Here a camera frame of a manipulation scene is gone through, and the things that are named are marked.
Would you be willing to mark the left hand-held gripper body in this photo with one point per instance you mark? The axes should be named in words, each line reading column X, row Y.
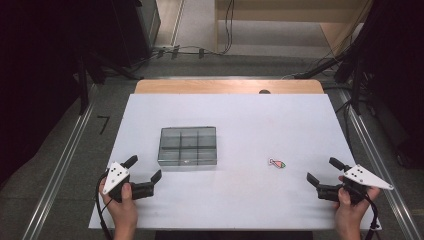
column 115, row 175

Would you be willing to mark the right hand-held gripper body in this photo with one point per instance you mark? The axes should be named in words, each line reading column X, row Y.
column 363, row 176

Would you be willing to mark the clear plastic compartment box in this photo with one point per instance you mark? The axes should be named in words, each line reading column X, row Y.
column 187, row 146

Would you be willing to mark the person's right hand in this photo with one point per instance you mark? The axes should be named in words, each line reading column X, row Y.
column 353, row 213

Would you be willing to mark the person's left hand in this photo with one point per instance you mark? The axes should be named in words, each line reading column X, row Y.
column 125, row 213

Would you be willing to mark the black metal stand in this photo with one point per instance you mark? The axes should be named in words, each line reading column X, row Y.
column 83, row 86
column 356, row 86

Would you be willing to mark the black stand bar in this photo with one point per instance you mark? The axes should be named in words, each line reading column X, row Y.
column 316, row 70

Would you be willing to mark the white table board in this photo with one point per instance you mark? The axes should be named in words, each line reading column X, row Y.
column 240, row 116

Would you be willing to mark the dark round table grommet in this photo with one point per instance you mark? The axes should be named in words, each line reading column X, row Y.
column 264, row 91

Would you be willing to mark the wooden table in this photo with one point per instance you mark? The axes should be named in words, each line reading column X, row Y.
column 216, row 86

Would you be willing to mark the dark curtain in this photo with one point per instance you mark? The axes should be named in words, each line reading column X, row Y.
column 396, row 66
column 33, row 83

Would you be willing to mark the black cabinet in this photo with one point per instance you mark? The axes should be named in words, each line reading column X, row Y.
column 133, row 26

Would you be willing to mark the light wooden shelf unit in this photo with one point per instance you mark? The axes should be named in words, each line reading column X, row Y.
column 283, row 15

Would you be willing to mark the metal floor rail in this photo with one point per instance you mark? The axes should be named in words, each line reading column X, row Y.
column 383, row 166
column 60, row 166

